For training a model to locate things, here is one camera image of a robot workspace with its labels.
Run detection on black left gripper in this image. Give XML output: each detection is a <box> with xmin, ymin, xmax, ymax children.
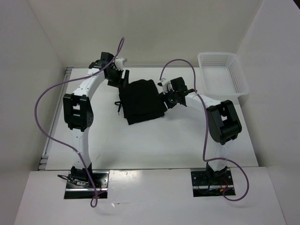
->
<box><xmin>106</xmin><ymin>67</ymin><xmax>129</xmax><ymax>90</ymax></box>

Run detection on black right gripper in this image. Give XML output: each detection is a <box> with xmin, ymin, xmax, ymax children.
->
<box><xmin>157</xmin><ymin>86</ymin><xmax>179</xmax><ymax>112</ymax></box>

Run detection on black shorts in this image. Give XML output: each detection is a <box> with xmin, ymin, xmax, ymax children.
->
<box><xmin>119</xmin><ymin>79</ymin><xmax>167</xmax><ymax>125</ymax></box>

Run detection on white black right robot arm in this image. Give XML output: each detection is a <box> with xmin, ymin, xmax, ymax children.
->
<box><xmin>158</xmin><ymin>77</ymin><xmax>242</xmax><ymax>184</ymax></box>

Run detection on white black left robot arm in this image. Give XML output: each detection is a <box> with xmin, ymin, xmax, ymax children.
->
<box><xmin>63</xmin><ymin>52</ymin><xmax>129</xmax><ymax>188</ymax></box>

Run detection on white plastic mesh basket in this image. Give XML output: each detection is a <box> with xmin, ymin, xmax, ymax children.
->
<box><xmin>197</xmin><ymin>52</ymin><xmax>249</xmax><ymax>98</ymax></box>

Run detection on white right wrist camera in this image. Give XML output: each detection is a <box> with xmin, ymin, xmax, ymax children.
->
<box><xmin>157</xmin><ymin>78</ymin><xmax>173</xmax><ymax>94</ymax></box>

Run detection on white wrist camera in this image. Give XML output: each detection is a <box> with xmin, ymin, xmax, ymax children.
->
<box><xmin>114</xmin><ymin>57</ymin><xmax>127</xmax><ymax>70</ymax></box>
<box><xmin>157</xmin><ymin>78</ymin><xmax>173</xmax><ymax>94</ymax></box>

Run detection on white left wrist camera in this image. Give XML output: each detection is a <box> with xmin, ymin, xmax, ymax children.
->
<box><xmin>114</xmin><ymin>57</ymin><xmax>127</xmax><ymax>70</ymax></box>

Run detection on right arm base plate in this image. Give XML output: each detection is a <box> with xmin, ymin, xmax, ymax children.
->
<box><xmin>191</xmin><ymin>169</ymin><xmax>236</xmax><ymax>197</ymax></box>

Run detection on aluminium table edge rail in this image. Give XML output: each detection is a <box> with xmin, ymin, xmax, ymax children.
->
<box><xmin>37</xmin><ymin>67</ymin><xmax>73</xmax><ymax>171</ymax></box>

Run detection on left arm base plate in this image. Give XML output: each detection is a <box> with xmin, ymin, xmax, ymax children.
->
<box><xmin>59</xmin><ymin>171</ymin><xmax>109</xmax><ymax>199</ymax></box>

